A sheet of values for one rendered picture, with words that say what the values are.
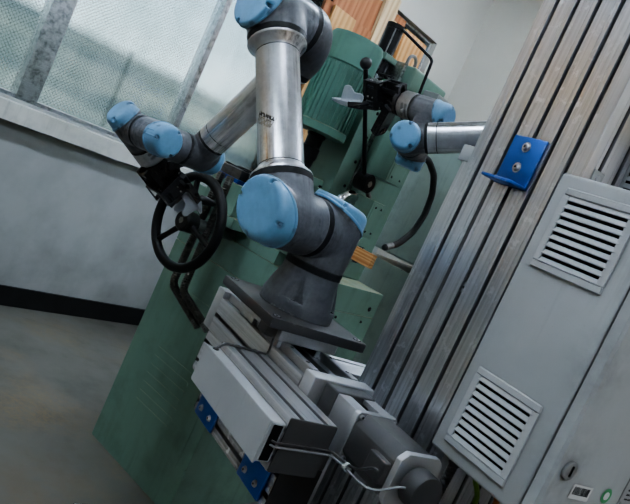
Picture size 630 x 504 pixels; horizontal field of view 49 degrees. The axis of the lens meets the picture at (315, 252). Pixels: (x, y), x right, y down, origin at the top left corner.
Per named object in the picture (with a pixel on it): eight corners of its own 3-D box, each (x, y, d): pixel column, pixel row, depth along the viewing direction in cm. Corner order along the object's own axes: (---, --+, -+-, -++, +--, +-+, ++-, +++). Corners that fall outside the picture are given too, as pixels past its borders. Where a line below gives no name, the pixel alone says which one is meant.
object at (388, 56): (359, 67, 222) (381, 18, 220) (372, 76, 228) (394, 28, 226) (378, 72, 217) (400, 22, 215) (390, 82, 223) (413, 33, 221)
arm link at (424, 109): (434, 130, 173) (449, 99, 172) (401, 118, 180) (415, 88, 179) (448, 140, 180) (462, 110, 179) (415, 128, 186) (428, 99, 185)
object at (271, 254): (190, 214, 217) (195, 202, 217) (236, 228, 233) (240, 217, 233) (273, 264, 192) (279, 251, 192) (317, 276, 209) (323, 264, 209)
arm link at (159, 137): (201, 136, 154) (173, 126, 161) (161, 119, 145) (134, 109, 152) (188, 169, 154) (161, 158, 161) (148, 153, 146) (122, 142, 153)
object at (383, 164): (366, 172, 221) (385, 129, 219) (380, 180, 228) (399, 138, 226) (386, 181, 216) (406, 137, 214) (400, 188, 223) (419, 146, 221)
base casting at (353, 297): (175, 237, 219) (186, 211, 218) (287, 267, 264) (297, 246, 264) (266, 296, 192) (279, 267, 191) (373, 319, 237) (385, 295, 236)
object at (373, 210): (338, 225, 221) (353, 191, 220) (350, 229, 227) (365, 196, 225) (359, 236, 215) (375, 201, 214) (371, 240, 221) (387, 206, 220)
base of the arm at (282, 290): (343, 333, 132) (365, 286, 131) (281, 314, 124) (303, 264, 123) (306, 304, 145) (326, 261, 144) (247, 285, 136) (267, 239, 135)
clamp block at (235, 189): (199, 199, 202) (212, 171, 201) (231, 210, 212) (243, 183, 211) (230, 217, 193) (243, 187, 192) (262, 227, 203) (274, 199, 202)
